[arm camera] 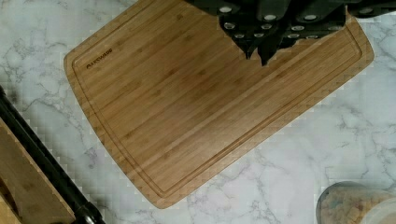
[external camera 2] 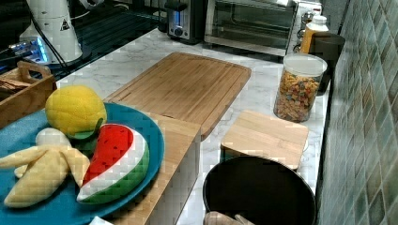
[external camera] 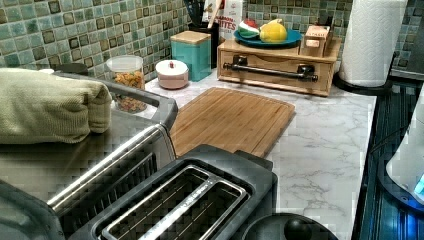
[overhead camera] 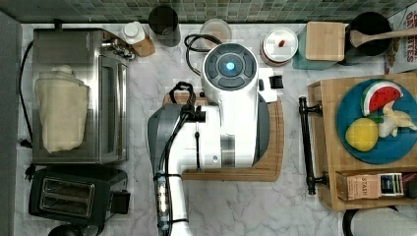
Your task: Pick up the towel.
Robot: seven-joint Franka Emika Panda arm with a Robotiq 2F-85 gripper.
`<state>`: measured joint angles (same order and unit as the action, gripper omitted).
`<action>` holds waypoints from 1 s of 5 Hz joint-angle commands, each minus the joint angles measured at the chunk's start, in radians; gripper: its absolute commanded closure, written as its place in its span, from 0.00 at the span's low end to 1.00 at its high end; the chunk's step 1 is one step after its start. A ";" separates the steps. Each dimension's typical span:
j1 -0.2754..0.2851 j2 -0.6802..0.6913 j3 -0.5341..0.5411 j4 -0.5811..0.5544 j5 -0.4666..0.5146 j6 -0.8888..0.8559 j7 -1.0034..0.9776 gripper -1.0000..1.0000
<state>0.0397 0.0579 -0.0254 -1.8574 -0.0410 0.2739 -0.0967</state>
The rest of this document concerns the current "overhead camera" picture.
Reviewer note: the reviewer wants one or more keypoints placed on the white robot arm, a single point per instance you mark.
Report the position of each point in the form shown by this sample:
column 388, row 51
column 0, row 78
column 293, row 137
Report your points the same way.
column 230, row 131

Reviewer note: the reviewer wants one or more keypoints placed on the beige folded towel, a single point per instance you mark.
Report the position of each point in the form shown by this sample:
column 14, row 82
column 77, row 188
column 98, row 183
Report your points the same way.
column 62, row 102

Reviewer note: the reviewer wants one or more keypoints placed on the bamboo cutting board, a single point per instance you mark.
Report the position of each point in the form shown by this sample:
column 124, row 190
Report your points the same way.
column 269, row 151

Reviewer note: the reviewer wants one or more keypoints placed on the clear jar of colourful pasta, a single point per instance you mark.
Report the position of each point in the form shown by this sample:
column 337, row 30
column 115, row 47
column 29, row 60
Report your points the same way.
column 218, row 28

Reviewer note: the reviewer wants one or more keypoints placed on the clear jar with red item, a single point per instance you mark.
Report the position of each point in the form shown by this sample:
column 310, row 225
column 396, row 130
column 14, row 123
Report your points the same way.
column 279, row 46

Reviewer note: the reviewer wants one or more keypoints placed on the dark tinted cup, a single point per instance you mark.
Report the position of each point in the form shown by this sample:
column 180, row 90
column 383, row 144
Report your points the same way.
column 164, row 22

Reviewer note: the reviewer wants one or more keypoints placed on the white-capped syrup bottle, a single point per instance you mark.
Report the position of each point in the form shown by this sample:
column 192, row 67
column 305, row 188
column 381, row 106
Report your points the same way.
column 136, row 36

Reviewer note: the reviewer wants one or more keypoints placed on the wooden serving tray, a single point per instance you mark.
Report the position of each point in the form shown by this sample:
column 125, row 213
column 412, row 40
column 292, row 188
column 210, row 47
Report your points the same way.
column 325, row 112

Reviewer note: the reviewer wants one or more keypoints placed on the stainless steel toaster oven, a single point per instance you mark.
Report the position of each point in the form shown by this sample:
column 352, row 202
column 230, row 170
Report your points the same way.
column 99, row 58

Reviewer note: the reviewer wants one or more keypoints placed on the plush yellow lemon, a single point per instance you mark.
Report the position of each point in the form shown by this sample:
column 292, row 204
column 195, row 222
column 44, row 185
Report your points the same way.
column 362, row 134

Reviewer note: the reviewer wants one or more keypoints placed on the black two-slot toaster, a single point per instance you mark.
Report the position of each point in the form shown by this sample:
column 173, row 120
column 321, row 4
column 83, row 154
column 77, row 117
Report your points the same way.
column 80, row 194

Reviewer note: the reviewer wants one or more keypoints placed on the brown tea bag box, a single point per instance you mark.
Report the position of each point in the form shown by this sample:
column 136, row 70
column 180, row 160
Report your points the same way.
column 369, row 186

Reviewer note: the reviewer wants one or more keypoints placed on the wooden spoon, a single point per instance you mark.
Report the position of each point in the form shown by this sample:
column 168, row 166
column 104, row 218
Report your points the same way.
column 358, row 38

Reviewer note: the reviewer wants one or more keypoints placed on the plush watermelon slice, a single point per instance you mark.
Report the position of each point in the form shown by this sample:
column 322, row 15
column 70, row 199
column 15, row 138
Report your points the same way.
column 378, row 94

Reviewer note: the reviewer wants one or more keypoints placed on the blue round plate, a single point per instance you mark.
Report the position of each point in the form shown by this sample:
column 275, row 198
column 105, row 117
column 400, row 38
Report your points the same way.
column 387, row 147

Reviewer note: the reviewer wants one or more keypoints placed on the plush peeled banana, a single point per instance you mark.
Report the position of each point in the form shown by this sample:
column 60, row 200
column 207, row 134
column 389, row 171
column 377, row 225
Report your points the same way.
column 393, row 120

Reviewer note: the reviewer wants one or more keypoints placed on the cereal box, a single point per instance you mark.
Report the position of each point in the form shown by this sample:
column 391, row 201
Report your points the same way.
column 401, row 56

